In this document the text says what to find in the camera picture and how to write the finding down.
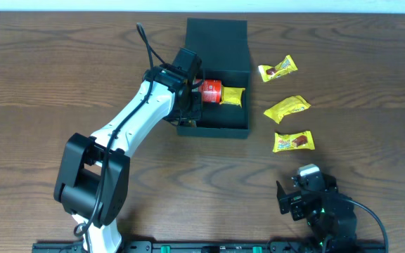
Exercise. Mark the black open box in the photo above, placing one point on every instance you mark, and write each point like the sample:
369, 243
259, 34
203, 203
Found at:
223, 47

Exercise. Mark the small yellow snack packet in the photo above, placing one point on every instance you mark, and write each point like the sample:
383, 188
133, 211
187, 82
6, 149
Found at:
231, 95

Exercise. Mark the red snack can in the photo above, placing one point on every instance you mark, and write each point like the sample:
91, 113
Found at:
210, 90

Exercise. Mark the yellow Apollo cake packet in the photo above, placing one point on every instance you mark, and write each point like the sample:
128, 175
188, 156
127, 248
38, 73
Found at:
299, 141

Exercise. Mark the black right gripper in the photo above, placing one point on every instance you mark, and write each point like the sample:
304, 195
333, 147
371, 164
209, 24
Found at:
290, 201

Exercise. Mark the yellow Julies snack packet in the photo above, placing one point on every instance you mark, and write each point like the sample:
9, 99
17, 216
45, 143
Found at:
287, 106

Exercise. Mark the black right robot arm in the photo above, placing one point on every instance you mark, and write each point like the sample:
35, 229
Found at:
328, 213

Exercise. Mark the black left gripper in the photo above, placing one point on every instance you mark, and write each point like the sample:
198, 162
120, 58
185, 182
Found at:
195, 97

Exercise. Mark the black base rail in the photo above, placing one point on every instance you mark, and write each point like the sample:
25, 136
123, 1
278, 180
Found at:
184, 247

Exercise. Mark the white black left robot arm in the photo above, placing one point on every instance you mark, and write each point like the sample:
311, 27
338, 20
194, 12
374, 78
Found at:
93, 177

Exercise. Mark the yellow chocolate cake packet top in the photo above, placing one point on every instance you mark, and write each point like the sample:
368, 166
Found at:
285, 67

